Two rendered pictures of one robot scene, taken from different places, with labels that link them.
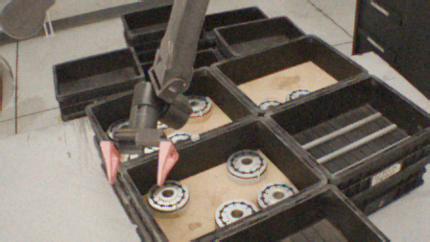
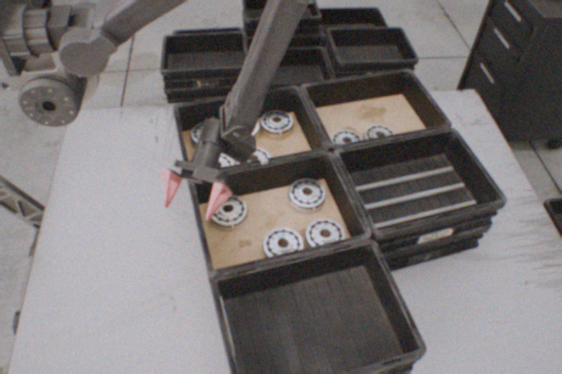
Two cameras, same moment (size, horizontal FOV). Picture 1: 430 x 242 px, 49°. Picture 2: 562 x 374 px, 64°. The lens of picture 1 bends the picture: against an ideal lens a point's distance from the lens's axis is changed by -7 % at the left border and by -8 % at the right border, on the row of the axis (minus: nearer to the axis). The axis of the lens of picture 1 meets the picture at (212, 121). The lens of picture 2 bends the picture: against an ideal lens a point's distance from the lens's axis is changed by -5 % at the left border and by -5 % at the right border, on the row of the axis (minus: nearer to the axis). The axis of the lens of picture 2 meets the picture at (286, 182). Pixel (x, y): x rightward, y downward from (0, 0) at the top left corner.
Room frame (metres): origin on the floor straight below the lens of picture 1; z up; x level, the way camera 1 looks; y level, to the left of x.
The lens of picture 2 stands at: (0.14, -0.11, 1.87)
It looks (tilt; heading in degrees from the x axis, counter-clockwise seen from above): 50 degrees down; 6
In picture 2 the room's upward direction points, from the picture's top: 3 degrees clockwise
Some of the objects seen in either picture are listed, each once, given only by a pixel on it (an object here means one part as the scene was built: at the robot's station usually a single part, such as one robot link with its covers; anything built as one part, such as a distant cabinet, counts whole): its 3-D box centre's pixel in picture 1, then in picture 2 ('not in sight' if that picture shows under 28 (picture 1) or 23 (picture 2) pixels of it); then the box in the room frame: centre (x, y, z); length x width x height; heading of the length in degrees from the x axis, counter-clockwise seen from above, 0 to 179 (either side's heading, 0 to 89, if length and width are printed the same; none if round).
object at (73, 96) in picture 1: (104, 110); (208, 88); (1.94, 0.50, 0.37); 0.40 x 0.30 x 0.45; 106
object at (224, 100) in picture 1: (170, 128); (248, 141); (1.12, 0.12, 0.87); 0.40 x 0.30 x 0.11; 116
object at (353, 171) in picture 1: (354, 122); (418, 178); (1.02, -0.37, 0.92); 0.40 x 0.30 x 0.02; 116
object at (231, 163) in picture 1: (247, 163); (306, 192); (0.96, -0.08, 0.86); 0.10 x 0.10 x 0.01
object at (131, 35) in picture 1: (165, 53); (278, 39); (2.44, 0.23, 0.37); 0.40 x 0.30 x 0.45; 106
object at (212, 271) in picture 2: (222, 180); (276, 209); (0.85, -0.01, 0.92); 0.40 x 0.30 x 0.02; 116
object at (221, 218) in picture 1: (237, 215); (283, 244); (0.79, -0.04, 0.86); 0.10 x 0.10 x 0.01
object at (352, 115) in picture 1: (352, 137); (414, 190); (1.02, -0.37, 0.87); 0.40 x 0.30 x 0.11; 116
